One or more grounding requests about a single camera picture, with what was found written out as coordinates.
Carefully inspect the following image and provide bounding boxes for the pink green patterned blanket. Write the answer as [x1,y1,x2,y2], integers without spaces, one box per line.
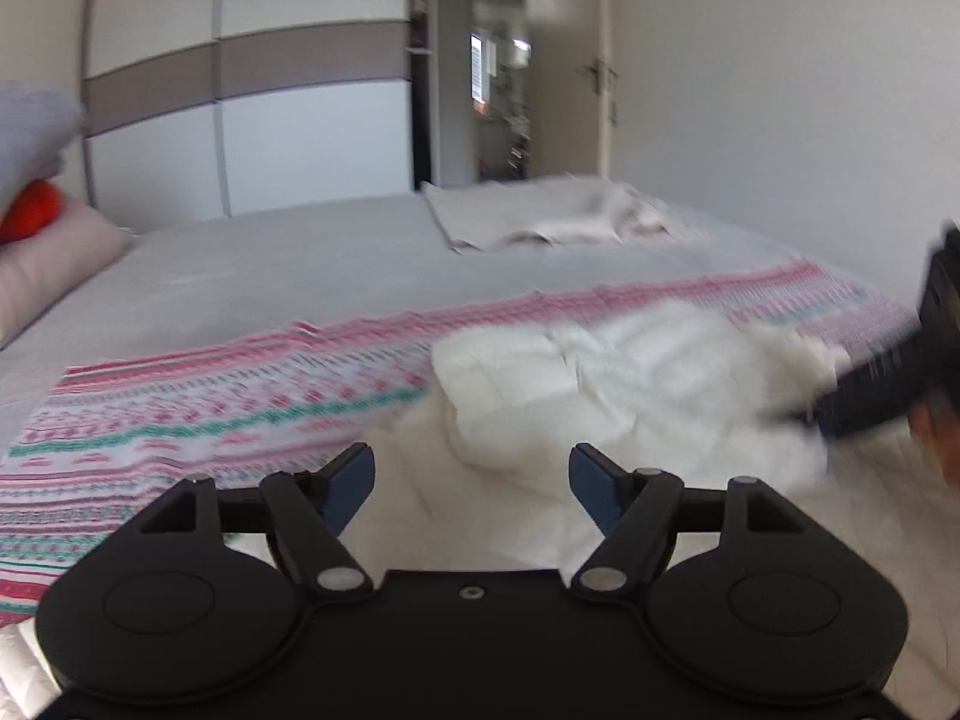
[0,259,922,631]

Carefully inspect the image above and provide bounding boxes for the orange round cushion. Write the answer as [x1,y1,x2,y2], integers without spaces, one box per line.
[0,181,65,245]

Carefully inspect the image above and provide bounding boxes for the beige crumpled cloth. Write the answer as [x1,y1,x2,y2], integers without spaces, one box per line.
[420,174,710,254]

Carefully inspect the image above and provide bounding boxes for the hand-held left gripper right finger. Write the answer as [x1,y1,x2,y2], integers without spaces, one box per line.
[568,442,824,601]

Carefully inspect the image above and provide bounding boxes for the white room door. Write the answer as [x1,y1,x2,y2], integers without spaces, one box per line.
[525,0,620,181]

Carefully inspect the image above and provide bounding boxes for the pink pillow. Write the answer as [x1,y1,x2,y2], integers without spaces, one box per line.
[0,199,136,350]

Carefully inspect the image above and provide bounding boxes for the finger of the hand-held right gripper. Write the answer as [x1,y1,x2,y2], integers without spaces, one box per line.
[772,326,927,442]

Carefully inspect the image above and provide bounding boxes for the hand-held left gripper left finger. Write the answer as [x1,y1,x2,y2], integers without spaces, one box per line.
[139,442,376,602]

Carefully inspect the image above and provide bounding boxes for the grey pillow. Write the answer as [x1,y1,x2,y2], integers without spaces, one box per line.
[0,82,87,203]

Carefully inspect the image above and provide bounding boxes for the bed with grey sheet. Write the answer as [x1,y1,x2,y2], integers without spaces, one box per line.
[0,180,925,720]

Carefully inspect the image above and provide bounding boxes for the white quilted duvet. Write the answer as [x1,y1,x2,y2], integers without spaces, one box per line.
[0,300,960,720]

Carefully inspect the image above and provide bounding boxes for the person's right hand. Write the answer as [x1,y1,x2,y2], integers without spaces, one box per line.
[909,390,960,490]

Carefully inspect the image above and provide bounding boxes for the white wardrobe with brown band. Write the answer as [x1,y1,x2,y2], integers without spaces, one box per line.
[79,0,418,223]

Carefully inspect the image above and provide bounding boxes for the metal door handle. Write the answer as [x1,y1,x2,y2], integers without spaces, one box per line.
[576,58,620,95]

